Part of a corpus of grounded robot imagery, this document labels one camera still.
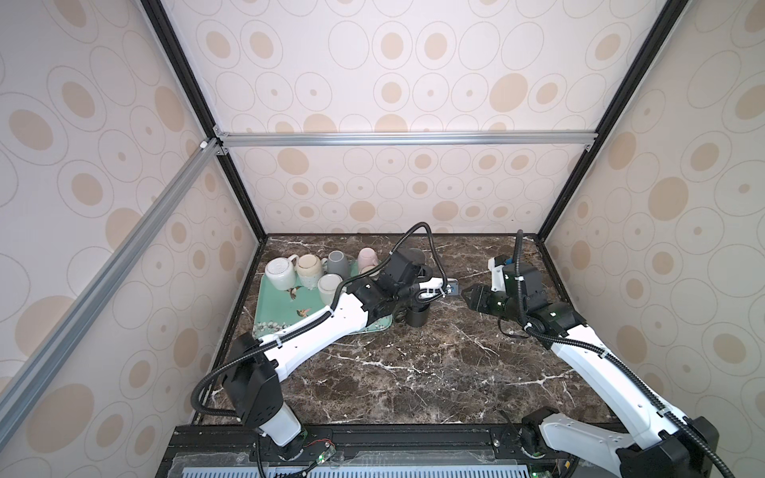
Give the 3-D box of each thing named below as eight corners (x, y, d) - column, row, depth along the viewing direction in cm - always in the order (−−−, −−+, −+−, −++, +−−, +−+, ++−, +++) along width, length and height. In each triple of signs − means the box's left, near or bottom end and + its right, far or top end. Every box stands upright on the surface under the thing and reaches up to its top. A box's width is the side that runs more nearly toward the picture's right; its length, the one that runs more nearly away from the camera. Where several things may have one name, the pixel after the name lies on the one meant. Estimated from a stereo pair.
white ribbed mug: (270, 290, 106) (261, 275, 98) (276, 270, 111) (268, 254, 104) (297, 290, 106) (291, 275, 98) (302, 270, 111) (297, 254, 104)
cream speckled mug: (301, 290, 106) (294, 273, 98) (305, 271, 111) (299, 254, 103) (325, 290, 106) (320, 273, 98) (328, 271, 111) (324, 254, 103)
